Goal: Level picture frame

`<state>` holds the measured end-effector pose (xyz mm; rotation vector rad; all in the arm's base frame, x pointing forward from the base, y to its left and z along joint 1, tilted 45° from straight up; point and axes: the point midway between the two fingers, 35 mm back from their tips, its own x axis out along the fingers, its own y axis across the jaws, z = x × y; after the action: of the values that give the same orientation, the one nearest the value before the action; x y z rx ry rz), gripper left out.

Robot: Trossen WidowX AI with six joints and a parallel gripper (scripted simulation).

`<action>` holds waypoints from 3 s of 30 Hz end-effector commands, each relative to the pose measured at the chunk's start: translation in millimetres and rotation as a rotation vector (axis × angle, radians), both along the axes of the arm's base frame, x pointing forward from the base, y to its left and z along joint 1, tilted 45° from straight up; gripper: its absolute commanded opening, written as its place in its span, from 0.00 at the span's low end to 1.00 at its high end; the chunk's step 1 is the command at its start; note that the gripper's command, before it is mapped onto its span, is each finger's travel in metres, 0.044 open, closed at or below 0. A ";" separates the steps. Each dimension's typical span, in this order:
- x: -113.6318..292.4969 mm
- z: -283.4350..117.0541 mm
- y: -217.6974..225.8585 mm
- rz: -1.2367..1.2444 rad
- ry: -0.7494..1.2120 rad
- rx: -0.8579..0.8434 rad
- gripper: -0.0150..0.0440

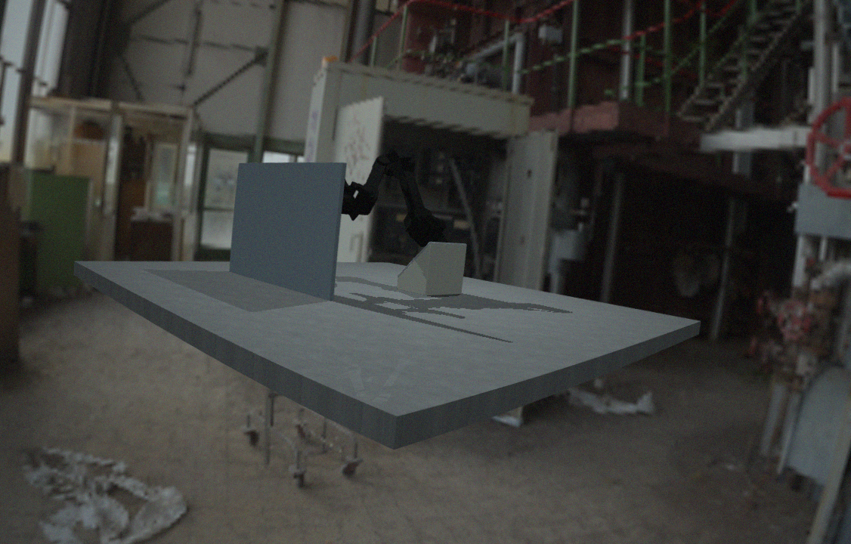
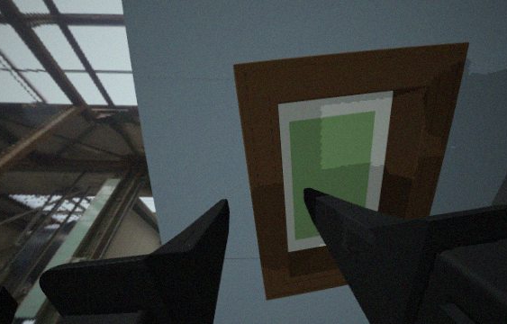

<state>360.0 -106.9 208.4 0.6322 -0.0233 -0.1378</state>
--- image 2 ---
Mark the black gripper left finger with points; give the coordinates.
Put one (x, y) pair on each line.
(180, 281)

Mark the brown picture frame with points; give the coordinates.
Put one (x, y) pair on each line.
(368, 127)

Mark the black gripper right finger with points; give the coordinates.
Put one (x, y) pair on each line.
(384, 259)

